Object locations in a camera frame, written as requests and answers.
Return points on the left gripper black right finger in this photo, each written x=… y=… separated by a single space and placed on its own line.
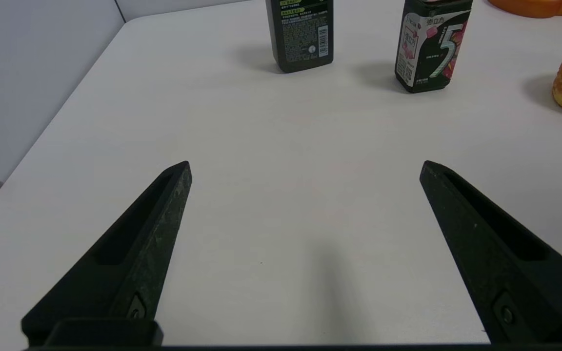
x=495 y=263

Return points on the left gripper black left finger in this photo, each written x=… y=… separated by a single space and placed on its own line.
x=134 y=263

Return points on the black square bottle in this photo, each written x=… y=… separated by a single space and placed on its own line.
x=300 y=34

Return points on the black gum box with 5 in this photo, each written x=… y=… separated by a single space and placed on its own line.
x=427 y=53

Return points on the white bread slice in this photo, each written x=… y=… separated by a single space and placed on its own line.
x=539 y=7

